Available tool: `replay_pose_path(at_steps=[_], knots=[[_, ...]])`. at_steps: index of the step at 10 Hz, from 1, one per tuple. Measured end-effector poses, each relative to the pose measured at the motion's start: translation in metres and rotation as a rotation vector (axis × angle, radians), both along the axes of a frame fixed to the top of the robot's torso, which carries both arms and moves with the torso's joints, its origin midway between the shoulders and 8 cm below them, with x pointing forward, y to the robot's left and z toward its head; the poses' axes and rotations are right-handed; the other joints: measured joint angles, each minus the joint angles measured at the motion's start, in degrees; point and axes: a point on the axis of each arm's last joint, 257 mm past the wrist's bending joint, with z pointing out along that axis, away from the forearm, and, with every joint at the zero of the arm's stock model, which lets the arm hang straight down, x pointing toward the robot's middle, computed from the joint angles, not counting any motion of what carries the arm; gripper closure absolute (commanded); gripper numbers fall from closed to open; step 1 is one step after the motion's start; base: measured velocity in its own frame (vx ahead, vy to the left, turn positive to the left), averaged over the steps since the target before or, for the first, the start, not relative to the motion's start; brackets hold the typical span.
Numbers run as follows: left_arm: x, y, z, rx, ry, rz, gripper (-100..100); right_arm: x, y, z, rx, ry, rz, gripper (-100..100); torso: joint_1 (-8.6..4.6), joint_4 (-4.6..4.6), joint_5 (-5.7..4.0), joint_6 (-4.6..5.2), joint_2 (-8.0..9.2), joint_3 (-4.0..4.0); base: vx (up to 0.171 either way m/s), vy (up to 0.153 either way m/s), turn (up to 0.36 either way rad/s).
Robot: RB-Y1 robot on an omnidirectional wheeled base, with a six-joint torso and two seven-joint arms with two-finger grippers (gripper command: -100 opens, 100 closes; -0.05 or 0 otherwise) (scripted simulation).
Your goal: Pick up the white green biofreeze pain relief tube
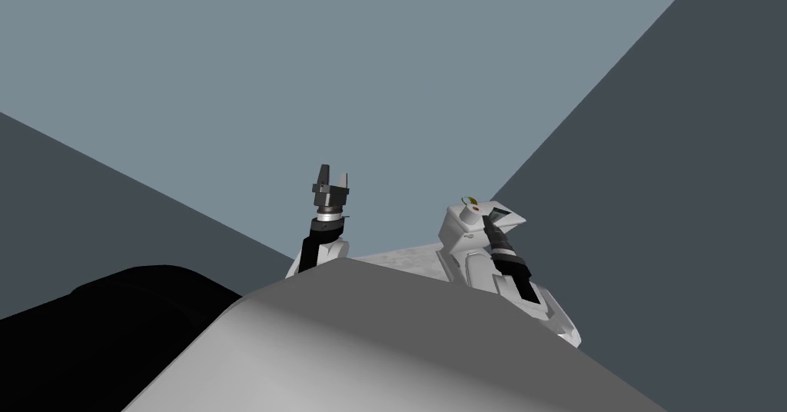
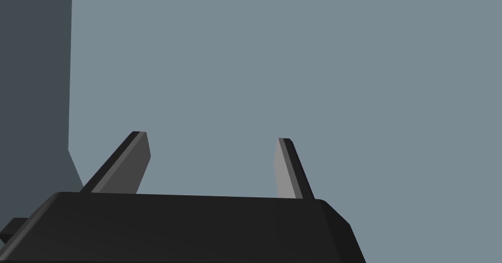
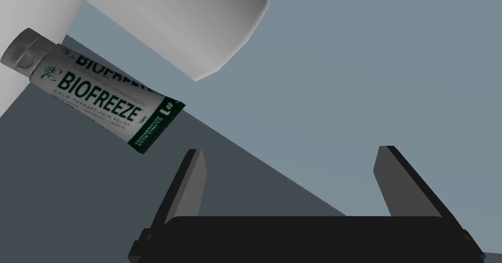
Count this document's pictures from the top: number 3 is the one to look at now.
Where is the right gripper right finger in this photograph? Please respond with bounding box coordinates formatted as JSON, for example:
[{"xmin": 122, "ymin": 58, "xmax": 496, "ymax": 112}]
[{"xmin": 372, "ymin": 145, "xmax": 464, "ymax": 230}]

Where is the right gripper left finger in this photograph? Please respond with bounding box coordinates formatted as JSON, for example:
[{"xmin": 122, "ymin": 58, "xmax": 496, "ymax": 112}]
[{"xmin": 151, "ymin": 149, "xmax": 207, "ymax": 229}]

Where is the white and green gel tube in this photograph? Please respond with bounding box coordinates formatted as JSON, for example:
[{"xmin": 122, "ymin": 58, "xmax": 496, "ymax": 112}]
[{"xmin": 0, "ymin": 27, "xmax": 186, "ymax": 155}]

